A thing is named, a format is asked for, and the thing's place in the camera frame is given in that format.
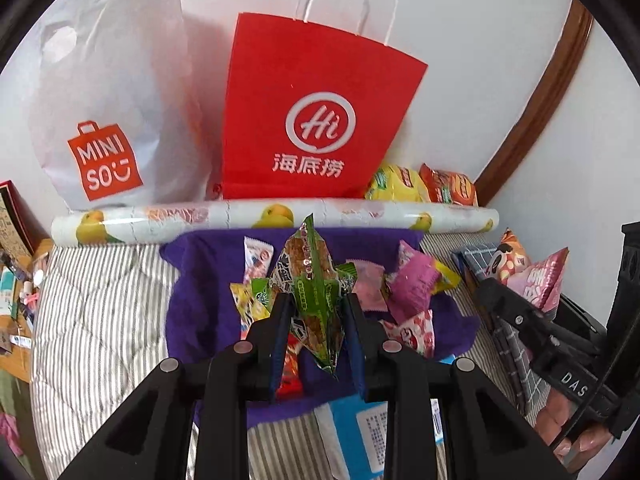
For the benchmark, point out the brown wooden door frame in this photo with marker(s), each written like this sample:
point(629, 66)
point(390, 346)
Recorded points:
point(545, 95)

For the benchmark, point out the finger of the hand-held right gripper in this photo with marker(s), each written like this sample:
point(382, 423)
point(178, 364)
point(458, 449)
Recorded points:
point(500, 305)
point(580, 320)

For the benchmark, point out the wooden nightstand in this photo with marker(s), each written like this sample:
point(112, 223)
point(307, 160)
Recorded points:
point(20, 355)

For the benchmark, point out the red paper bag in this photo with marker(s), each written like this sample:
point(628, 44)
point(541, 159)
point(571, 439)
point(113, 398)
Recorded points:
point(310, 110)

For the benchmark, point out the striped mattress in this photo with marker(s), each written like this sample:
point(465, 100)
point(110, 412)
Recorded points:
point(100, 310)

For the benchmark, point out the purple cloth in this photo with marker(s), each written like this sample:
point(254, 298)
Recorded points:
point(200, 300)

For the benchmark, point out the large pink snack packet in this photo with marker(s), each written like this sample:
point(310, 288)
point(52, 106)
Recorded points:
point(545, 282)

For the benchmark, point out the plain yellow snack packet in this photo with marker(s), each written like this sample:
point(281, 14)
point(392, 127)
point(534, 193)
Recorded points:
point(446, 277)

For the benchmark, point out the yellow red snack packet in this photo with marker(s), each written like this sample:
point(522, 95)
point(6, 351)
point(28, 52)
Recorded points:
point(250, 307)

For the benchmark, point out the pink white cartoon candy packet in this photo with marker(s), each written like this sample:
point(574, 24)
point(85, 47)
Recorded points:
point(257, 256)

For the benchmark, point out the yellow chips bag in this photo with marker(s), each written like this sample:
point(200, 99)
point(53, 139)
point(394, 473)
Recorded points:
point(397, 185)

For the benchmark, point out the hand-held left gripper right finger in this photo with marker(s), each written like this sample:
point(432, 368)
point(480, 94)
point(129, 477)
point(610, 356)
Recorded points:
point(357, 360)

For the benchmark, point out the pale pink snack packet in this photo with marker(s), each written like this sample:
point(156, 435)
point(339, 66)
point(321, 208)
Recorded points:
point(369, 286)

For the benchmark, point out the magenta snack packet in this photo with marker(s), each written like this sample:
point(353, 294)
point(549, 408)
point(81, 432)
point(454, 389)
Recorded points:
point(412, 282)

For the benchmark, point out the green snack packet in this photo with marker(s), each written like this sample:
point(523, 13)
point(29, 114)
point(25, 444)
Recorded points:
point(310, 290)

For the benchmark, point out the blue cardboard box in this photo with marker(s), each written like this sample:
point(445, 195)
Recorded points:
point(350, 440)

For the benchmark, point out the fruit printed paper roll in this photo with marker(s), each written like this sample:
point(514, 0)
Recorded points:
point(200, 217)

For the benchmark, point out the teal white small box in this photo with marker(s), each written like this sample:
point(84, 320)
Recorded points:
point(6, 290)

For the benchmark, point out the panda printed snack packet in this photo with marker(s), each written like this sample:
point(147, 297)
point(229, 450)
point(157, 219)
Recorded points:
point(509, 256)

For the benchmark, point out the pink white strawberry packet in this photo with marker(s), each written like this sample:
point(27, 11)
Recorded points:
point(415, 335)

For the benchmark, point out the orange chips bag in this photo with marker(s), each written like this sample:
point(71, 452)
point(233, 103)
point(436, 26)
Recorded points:
point(450, 186)

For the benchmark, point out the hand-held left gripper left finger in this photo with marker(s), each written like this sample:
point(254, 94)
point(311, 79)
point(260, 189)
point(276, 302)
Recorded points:
point(280, 350)

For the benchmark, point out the green bedsheet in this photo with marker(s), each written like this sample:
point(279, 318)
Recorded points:
point(20, 410)

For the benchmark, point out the grey checked folded cloth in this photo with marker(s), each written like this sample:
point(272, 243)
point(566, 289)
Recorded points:
point(520, 375)

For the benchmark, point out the white plastic shopping bag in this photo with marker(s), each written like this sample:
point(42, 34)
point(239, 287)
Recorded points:
point(120, 100)

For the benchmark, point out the pink cloth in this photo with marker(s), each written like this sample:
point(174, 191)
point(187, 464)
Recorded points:
point(9, 430)

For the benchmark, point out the person's right hand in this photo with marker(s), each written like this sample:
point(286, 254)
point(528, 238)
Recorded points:
point(552, 412)

